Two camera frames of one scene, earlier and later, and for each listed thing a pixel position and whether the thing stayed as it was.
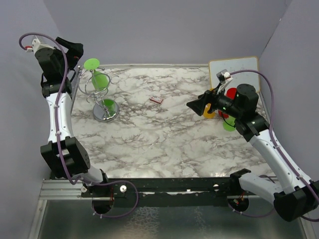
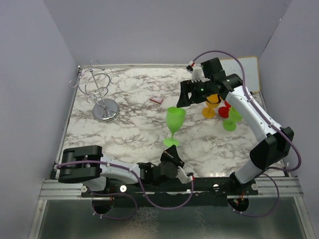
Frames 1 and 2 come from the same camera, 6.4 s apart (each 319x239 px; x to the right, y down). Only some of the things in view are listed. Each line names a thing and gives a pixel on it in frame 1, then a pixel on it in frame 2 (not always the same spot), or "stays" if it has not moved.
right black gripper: [199, 105] → [187, 87]
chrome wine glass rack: [96, 84] stays
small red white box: [158, 100] stays
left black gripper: [75, 52] → [171, 155]
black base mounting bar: [184, 191] stays
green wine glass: [231, 120] stays
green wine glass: [99, 80] → [175, 118]
